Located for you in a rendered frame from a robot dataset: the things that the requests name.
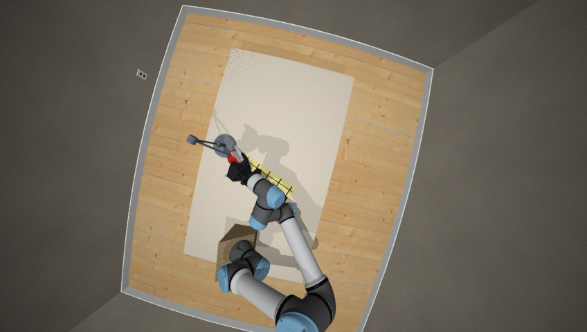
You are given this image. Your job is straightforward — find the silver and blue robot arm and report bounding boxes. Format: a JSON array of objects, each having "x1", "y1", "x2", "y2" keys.
[{"x1": 218, "y1": 168, "x2": 336, "y2": 332}]

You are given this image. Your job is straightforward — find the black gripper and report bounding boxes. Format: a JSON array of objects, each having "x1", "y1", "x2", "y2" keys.
[{"x1": 224, "y1": 145, "x2": 257, "y2": 186}]

